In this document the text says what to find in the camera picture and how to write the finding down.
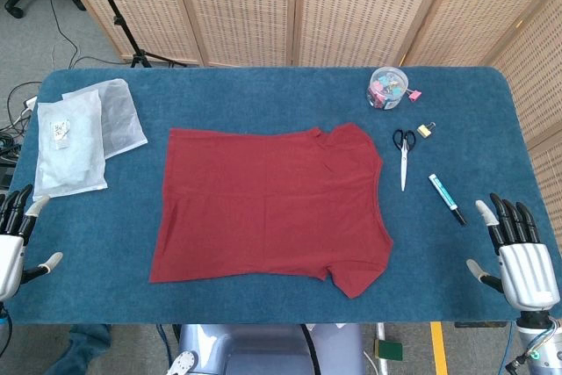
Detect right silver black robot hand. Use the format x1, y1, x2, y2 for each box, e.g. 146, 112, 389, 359
465, 192, 562, 311

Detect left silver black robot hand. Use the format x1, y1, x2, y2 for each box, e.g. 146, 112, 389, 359
0, 184, 64, 304

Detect red t-shirt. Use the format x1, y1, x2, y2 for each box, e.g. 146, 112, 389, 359
148, 122, 394, 300

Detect white teal marker pen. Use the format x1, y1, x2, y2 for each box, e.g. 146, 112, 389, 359
428, 173, 468, 227

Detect blue denim cloth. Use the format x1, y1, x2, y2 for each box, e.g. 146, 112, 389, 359
48, 324, 113, 375

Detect white labelled plastic package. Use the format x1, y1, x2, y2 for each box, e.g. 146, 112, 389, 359
32, 89, 109, 203

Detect green block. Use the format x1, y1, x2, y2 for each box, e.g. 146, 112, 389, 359
372, 340, 404, 361

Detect white pipe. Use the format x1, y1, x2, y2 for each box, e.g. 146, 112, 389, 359
376, 323, 390, 375

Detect white translucent plastic bag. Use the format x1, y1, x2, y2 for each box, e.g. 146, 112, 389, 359
61, 78, 148, 160

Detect clear jar of binder clips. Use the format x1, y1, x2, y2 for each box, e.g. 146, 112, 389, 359
365, 66, 409, 111

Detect black tripod stand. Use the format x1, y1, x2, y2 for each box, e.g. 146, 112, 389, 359
81, 0, 188, 69

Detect lavender robot torso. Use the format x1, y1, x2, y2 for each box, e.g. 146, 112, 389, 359
177, 323, 365, 375

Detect blue carpet table mat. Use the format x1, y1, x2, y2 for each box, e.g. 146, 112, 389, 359
0, 66, 562, 327

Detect black floor cable bundle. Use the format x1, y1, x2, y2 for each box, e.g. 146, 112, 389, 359
0, 80, 43, 174

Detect black handled scissors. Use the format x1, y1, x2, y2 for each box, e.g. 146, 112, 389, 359
392, 128, 417, 193

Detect white round robot bracket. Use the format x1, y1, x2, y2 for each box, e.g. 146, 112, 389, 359
166, 350, 201, 375

